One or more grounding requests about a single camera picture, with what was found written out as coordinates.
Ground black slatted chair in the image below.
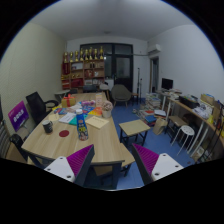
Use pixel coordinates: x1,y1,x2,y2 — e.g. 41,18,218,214
0,118,29,163

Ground black chair wooden seat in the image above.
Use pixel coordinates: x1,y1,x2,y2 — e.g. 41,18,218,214
84,143,136,191

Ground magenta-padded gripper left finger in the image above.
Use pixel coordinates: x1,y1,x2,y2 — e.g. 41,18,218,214
43,144,96,188

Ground wooden shelf unit with trophies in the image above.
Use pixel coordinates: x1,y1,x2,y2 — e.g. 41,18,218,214
60,45,106,90

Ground yellow gift box red ribbon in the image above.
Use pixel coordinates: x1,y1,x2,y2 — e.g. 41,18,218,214
61,93,77,108

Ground white round stool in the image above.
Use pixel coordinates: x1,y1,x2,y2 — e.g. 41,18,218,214
175,124,196,157

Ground black tripod stand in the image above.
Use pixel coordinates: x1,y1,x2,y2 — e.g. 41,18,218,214
135,67,143,98

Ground standing beige box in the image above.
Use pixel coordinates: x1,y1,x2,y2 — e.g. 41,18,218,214
95,92,104,108

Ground white booklet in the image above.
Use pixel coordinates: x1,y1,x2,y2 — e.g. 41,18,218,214
58,112,77,125

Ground blue colourful book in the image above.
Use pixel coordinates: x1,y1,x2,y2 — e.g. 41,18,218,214
81,105,96,114
53,107,68,116

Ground pink package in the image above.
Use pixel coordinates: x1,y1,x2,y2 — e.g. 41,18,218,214
80,99,97,107

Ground long cluttered wall desk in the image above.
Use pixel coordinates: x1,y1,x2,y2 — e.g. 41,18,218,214
156,88,224,163

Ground pink flowers in white pot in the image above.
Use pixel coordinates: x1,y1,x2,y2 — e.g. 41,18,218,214
101,100,114,119

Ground black mug white inside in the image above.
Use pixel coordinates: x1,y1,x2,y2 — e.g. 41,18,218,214
41,119,54,135

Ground black office chair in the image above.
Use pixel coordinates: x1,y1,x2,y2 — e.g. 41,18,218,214
25,91,59,125

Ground blue drink bottle white cap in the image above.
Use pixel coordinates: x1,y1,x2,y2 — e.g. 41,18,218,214
75,108,90,142

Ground stack of books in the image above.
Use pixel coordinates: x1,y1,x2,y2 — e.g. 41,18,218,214
139,92,168,125

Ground orange book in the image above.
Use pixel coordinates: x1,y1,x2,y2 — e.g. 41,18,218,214
88,107,104,118

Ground large kraft paper book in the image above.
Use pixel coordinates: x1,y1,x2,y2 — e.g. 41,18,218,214
85,115,110,130

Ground grey armchair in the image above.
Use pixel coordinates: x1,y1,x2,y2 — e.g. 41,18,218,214
110,83,133,108

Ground black computer monitor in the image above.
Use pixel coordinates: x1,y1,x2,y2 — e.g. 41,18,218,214
161,77,174,91

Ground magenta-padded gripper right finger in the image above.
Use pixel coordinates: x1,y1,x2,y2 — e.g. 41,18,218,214
130,143,185,186

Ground small wooden side table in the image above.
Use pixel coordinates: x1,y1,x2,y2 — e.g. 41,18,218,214
118,119,152,148

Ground purple sign board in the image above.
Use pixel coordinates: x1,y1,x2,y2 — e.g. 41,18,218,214
7,100,30,133

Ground white wall air conditioner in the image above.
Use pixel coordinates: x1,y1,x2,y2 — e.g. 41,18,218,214
147,43,163,55

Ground black framed glass door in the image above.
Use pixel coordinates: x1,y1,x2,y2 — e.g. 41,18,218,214
79,42,134,93

